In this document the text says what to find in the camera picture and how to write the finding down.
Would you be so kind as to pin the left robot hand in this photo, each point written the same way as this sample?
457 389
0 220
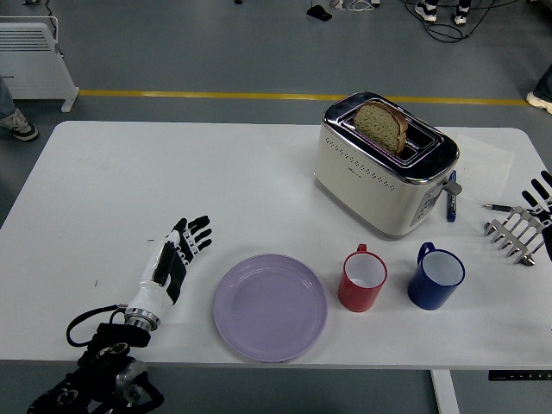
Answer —
151 295

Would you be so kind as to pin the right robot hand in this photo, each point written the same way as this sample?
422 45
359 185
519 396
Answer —
544 190

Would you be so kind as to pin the purple plate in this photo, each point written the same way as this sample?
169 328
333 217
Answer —
269 308

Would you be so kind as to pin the brown bread slice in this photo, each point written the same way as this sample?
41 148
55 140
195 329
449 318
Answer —
379 125

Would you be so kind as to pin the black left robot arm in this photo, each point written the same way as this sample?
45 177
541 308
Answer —
116 336

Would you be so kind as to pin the black ballpoint pen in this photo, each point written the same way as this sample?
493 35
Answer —
502 208

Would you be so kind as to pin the metal toast rack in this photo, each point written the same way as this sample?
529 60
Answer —
517 235

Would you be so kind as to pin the white paper sheet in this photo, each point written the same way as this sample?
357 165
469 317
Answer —
487 166

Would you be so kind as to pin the blue marker pen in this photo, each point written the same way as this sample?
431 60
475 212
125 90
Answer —
450 209

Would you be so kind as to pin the person's leg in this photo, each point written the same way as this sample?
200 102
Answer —
4 99
545 84

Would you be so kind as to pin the blue mug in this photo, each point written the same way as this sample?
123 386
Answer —
427 295

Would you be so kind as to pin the cream and chrome toaster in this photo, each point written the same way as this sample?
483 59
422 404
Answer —
366 194

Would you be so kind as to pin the black table control panel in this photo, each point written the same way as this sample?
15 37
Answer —
517 375

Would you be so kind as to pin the person's black white shoe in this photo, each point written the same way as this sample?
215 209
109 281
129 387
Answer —
426 12
460 16

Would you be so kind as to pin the yellow floor tape line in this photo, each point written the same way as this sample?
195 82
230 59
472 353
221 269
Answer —
194 94

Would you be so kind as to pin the red mug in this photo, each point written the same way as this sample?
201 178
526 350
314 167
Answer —
360 297

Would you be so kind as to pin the person's grey sneaker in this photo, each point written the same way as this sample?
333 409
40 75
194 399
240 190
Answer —
19 126

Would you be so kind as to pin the white table leg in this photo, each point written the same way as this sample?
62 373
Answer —
445 392

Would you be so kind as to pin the white panel heater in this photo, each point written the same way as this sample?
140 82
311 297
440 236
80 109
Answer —
34 64

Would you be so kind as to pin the white power adapter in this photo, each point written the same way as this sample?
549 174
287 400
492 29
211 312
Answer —
337 4

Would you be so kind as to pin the black floor stand base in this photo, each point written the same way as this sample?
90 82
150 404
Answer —
320 14

